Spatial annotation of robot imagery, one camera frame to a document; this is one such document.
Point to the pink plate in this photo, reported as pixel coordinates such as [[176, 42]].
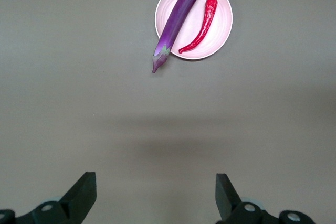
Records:
[[194, 35]]

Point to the brown table cover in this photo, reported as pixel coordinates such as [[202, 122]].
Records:
[[78, 77]]

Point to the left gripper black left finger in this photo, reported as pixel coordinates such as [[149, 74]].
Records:
[[73, 203]]

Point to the red chili pepper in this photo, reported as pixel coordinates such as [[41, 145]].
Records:
[[208, 16]]

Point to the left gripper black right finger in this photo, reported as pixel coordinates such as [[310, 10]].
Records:
[[236, 208]]

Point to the purple eggplant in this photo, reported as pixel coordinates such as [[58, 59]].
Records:
[[178, 19]]

